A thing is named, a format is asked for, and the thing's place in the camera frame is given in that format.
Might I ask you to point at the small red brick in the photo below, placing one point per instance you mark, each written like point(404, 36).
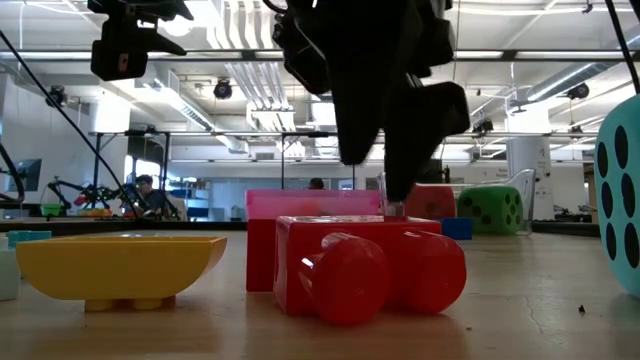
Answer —
point(260, 255)

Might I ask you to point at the person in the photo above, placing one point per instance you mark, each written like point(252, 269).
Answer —
point(145, 192)
point(316, 183)

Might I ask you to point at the red two-stud block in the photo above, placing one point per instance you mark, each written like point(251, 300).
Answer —
point(350, 280)

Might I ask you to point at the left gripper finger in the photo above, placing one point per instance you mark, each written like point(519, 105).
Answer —
point(122, 57)

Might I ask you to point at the blue one-stud block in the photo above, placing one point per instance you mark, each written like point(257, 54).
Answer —
point(456, 229)

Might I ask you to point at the cyan small brick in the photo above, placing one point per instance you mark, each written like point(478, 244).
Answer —
point(27, 237)

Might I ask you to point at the black background robot arm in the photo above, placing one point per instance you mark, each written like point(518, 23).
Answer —
point(90, 192)

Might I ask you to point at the red foam die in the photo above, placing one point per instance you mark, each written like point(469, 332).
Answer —
point(435, 202)

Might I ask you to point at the black gantry stand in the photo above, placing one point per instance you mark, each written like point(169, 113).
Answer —
point(145, 149)
point(310, 134)

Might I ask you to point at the pale mint small brick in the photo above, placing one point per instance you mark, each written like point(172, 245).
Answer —
point(7, 270)

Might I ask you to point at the clear plastic bin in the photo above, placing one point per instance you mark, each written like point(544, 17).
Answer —
point(525, 200)

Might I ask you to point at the black aluminium frame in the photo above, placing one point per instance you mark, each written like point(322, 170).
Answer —
point(100, 226)

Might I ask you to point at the orange-yellow brick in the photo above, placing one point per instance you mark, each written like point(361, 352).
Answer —
point(120, 267)

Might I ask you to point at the black overhead beam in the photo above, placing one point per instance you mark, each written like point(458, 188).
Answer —
point(210, 55)

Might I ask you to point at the white rectangular duct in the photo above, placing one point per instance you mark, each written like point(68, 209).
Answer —
point(170, 100)

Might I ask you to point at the black ceiling spotlight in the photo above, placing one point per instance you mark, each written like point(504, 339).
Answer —
point(222, 89)
point(482, 126)
point(579, 91)
point(55, 96)

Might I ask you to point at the silver round duct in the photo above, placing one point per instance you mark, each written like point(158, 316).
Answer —
point(565, 82)

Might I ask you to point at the grey desktop monitor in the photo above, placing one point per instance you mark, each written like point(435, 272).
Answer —
point(27, 175)

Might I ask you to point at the white pillar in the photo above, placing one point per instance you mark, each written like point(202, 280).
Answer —
point(530, 160)

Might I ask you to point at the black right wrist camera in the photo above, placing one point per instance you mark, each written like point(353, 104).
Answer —
point(300, 55)

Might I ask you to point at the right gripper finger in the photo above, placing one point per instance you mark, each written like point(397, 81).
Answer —
point(415, 145)
point(357, 120)

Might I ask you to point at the teal foam die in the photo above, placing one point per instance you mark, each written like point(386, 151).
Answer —
point(622, 200)

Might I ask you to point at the small green bin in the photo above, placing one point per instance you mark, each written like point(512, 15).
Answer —
point(52, 209)

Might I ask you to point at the green foam die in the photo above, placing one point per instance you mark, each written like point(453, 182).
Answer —
point(490, 210)

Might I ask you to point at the pink plastic bin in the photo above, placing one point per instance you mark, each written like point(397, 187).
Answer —
point(280, 205)

